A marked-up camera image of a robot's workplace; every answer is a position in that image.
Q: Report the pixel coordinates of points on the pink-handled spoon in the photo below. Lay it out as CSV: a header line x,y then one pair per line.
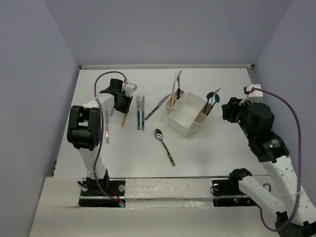
x,y
213,98

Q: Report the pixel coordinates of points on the teal-handled knife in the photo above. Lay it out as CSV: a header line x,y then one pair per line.
x,y
143,112

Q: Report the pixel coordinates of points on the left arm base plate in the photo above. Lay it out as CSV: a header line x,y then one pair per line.
x,y
92,196

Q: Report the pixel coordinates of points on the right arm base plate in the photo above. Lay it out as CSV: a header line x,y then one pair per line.
x,y
225,196

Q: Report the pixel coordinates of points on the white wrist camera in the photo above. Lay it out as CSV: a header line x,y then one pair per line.
x,y
129,89
253,94

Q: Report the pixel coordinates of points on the black-handled knife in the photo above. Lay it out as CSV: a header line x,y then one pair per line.
x,y
157,106

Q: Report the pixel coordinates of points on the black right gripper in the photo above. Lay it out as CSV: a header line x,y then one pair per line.
x,y
229,109

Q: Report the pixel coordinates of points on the teal plastic spoon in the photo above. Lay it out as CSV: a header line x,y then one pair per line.
x,y
208,96
217,100

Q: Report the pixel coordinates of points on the white utensil caddy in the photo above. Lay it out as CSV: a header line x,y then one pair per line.
x,y
186,114

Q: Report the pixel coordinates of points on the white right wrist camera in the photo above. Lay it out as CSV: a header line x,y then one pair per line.
x,y
253,94

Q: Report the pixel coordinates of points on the teal-handled fork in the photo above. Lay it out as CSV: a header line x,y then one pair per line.
x,y
138,104

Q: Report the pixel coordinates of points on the black-handled spoon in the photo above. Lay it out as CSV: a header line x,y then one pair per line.
x,y
159,136

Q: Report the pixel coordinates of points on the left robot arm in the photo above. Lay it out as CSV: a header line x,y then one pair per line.
x,y
89,124

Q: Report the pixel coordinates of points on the pink-handled knife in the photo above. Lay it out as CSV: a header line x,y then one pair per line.
x,y
107,126

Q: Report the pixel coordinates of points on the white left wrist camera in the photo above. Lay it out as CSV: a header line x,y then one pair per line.
x,y
129,89

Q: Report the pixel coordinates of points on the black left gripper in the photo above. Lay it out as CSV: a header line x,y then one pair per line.
x,y
126,108

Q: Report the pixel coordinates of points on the orange chopstick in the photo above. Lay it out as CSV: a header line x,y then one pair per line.
x,y
172,92
125,116

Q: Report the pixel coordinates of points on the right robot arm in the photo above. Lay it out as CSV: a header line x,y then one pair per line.
x,y
294,212

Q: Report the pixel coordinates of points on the black-handled fork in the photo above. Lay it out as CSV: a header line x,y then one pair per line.
x,y
178,81

